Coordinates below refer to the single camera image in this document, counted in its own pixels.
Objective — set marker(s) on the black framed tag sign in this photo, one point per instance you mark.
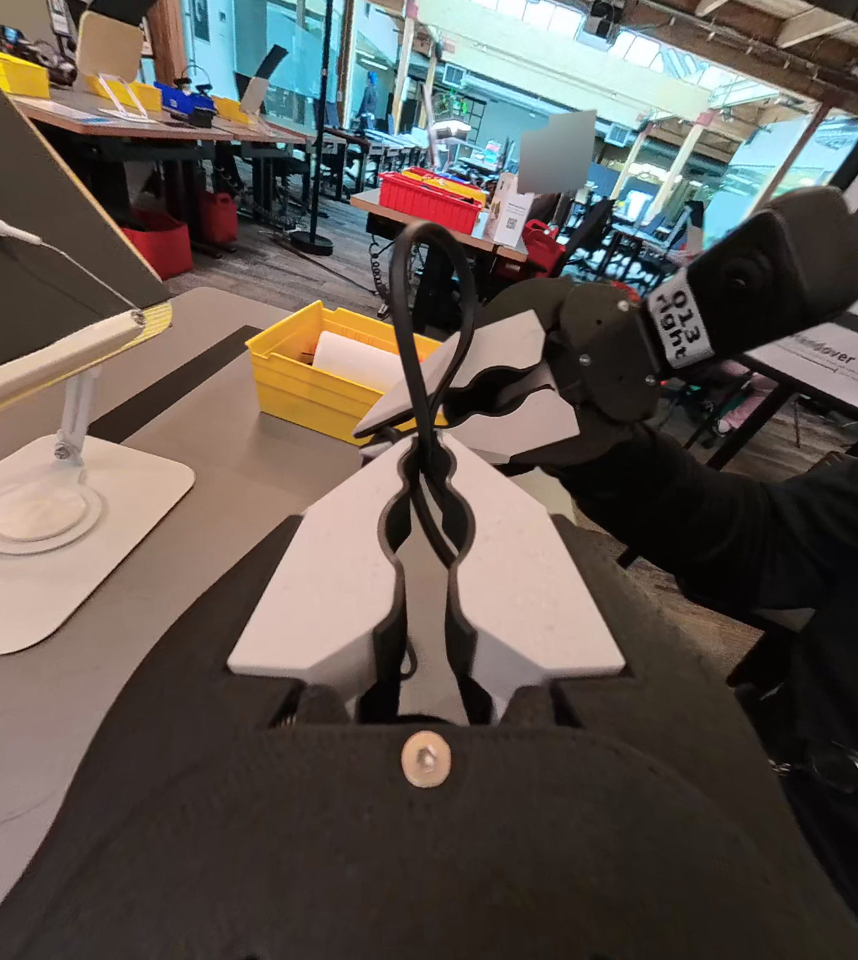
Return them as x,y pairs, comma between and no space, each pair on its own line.
849,345

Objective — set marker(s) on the small blue bin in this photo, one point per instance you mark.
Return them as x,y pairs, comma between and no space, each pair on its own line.
186,102

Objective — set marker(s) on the small yellow bin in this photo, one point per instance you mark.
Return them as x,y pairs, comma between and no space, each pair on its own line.
12,72

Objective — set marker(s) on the black round-top pole stand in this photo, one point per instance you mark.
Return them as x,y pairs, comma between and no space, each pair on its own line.
314,135

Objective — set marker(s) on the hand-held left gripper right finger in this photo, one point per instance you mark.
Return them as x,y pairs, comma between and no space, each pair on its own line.
541,600

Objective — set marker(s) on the person's right hand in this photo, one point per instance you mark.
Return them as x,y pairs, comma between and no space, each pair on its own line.
609,473

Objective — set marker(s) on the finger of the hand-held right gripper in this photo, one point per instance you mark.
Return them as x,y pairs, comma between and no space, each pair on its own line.
526,428
466,368

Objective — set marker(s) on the white board stand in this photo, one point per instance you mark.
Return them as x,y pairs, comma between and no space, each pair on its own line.
39,540

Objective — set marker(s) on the person's right forearm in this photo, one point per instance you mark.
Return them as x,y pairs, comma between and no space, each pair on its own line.
744,518

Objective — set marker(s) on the red plastic bin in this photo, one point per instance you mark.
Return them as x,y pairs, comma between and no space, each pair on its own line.
429,203
159,248

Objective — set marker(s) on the white roll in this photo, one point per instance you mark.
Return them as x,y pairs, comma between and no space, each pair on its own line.
357,360

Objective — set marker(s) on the long wooden desk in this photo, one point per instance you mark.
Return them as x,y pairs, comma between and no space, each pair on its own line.
144,128

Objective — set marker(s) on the yellow plastic bin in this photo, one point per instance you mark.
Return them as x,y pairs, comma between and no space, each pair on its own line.
302,390

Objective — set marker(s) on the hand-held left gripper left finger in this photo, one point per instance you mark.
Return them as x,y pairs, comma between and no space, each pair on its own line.
317,600

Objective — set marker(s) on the small wooden desk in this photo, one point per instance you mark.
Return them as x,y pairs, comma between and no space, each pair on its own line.
444,225

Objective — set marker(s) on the wooden board with black mat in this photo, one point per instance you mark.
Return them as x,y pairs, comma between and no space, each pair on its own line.
24,225

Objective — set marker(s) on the red office chair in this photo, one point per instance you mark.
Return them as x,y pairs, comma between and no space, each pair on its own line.
544,245

